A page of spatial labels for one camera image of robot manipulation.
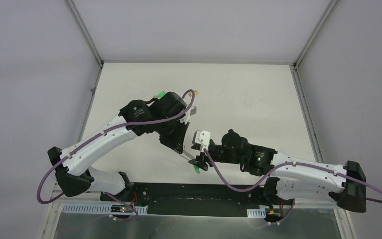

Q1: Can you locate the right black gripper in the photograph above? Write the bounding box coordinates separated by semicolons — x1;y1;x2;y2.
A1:
188;142;244;171

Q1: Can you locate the large wire keyring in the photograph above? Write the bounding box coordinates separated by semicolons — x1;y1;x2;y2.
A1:
180;150;195;162

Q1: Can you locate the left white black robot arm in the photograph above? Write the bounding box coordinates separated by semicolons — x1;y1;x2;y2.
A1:
48;90;195;201

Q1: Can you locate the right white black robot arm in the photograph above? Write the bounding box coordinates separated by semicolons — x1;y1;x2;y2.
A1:
189;130;367;213

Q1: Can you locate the green tagged loose key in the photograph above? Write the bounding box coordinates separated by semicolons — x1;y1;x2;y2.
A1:
156;91;166;99

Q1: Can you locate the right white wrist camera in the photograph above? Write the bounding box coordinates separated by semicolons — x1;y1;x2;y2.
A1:
191;130;211;152

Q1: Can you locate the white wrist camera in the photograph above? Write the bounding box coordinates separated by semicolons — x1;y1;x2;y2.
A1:
191;130;211;152
180;104;197;123

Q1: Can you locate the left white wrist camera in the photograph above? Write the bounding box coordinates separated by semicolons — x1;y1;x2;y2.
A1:
180;104;197;123

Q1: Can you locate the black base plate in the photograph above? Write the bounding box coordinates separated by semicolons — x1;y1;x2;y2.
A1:
100;183;278;219

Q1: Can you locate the right white cable duct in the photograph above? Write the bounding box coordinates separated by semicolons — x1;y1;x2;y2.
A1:
246;208;266;219

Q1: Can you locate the white cable duct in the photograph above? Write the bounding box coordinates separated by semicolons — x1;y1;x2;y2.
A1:
246;208;266;219
61;203;135;215

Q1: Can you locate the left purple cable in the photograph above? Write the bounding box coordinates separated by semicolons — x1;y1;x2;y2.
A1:
36;89;196;205

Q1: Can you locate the left white cable duct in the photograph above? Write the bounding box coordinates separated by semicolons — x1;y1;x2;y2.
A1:
61;203;135;215

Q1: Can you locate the left aluminium frame post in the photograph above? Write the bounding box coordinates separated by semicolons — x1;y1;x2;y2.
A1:
37;0;104;239

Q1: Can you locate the aluminium frame post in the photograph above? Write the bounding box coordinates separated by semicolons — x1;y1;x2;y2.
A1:
289;0;357;239
37;0;104;239

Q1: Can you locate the right aluminium frame post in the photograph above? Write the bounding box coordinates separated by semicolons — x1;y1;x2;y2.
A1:
289;0;357;239

